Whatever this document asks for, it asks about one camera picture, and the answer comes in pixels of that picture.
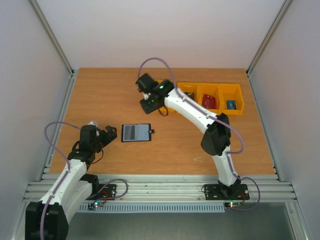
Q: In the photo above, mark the red card in bin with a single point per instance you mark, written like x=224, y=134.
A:
x=209, y=101

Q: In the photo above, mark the blue card in bin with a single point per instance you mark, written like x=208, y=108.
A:
x=231, y=105

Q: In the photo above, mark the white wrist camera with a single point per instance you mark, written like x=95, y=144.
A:
x=145, y=95
x=94, y=123

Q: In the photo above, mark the aluminium frame post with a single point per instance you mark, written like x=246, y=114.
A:
x=269, y=34
x=52, y=37

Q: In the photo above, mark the yellow bin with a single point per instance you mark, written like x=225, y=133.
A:
x=211, y=89
x=232, y=91
x=191, y=87
x=165, y=110

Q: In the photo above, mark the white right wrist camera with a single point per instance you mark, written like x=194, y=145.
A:
x=145, y=95

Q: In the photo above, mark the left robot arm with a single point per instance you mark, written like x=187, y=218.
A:
x=49, y=218

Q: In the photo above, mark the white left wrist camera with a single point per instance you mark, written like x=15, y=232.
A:
x=94, y=123

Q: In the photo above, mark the grey slotted cable duct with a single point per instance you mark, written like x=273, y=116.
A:
x=139, y=208

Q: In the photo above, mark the black card in bin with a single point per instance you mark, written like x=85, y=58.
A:
x=190, y=95

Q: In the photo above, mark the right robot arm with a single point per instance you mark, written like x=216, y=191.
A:
x=216, y=140

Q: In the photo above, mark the aluminium frame post left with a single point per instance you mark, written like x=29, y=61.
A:
x=52, y=37

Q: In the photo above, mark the black leather card holder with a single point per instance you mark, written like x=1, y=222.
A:
x=136, y=132

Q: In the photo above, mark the aluminium frame post right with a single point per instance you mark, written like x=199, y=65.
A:
x=269, y=34

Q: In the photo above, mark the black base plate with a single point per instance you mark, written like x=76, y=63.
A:
x=215, y=192
x=109, y=191

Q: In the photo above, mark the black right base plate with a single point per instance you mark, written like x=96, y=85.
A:
x=215, y=192

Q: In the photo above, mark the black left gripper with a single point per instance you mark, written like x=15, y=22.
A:
x=113, y=135

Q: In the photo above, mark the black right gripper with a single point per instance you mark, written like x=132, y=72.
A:
x=149, y=106

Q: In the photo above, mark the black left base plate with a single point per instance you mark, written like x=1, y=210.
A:
x=109, y=191

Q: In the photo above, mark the aluminium rail base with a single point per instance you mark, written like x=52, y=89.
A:
x=187, y=188

